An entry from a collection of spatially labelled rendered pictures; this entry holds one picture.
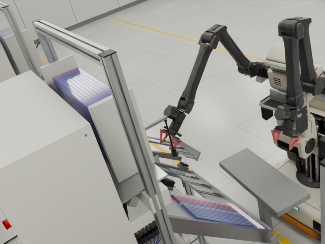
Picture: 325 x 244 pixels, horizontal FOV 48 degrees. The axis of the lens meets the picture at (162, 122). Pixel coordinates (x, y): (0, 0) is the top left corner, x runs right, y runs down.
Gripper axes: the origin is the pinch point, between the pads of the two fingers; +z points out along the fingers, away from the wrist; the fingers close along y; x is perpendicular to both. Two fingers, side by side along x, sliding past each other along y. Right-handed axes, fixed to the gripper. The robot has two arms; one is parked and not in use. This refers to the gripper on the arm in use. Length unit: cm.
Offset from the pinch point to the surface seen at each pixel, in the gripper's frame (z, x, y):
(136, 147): -8, -65, 64
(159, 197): 6, -47, 64
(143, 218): 49, 16, -7
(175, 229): 19, -28, 60
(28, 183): 13, -90, 60
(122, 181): 9, -53, 50
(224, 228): 15, -1, 60
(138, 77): -25, 171, -329
